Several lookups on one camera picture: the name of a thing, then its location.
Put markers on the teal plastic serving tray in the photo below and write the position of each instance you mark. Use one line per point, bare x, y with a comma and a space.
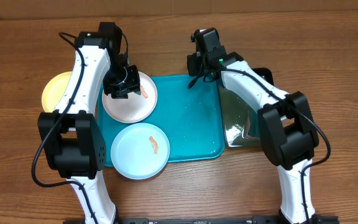
191, 118

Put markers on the yellow plate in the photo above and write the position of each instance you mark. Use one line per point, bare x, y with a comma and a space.
54, 91

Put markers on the white plate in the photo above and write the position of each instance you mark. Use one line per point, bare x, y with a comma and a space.
136, 107

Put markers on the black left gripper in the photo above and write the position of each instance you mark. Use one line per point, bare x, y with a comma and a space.
135, 85

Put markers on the light blue plate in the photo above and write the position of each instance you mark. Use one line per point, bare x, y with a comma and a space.
140, 151

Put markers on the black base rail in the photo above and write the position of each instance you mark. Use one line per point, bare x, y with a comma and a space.
254, 220

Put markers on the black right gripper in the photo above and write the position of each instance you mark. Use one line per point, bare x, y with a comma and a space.
192, 66

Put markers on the black water-filled tray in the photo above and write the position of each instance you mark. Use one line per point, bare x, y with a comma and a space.
234, 112

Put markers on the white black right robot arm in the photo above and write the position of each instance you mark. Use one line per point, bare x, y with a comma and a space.
286, 128

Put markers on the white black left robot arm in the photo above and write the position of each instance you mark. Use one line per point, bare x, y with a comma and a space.
73, 150

